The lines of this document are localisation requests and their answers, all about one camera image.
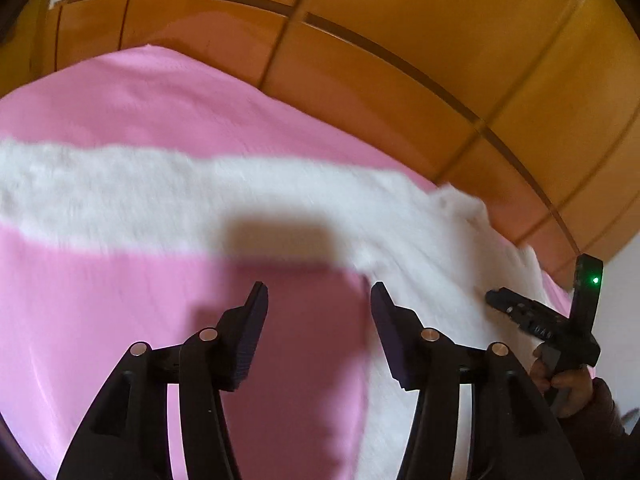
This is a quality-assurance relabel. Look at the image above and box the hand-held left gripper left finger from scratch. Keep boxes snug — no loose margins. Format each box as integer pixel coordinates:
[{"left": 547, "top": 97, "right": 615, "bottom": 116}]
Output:
[{"left": 56, "top": 281, "right": 269, "bottom": 480}]

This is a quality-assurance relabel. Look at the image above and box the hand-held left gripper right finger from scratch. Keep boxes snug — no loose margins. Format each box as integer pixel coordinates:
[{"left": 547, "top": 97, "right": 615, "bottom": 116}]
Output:
[{"left": 370, "top": 281, "right": 584, "bottom": 480}]

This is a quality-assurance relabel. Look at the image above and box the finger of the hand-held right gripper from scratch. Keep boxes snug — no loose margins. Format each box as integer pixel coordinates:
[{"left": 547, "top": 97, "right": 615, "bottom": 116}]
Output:
[{"left": 486, "top": 288, "right": 571, "bottom": 343}]

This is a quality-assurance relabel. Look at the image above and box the white knitted garment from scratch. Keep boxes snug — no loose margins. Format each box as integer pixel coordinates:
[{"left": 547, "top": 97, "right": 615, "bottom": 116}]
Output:
[{"left": 0, "top": 140, "right": 572, "bottom": 480}]

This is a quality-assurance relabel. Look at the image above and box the person's right hand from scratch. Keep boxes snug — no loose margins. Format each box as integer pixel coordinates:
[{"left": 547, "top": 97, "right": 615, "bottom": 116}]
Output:
[{"left": 530, "top": 345, "right": 597, "bottom": 419}]

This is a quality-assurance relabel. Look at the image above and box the pink bed sheet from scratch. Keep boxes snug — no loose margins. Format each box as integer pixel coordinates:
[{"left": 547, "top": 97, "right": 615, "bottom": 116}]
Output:
[{"left": 0, "top": 45, "right": 597, "bottom": 480}]

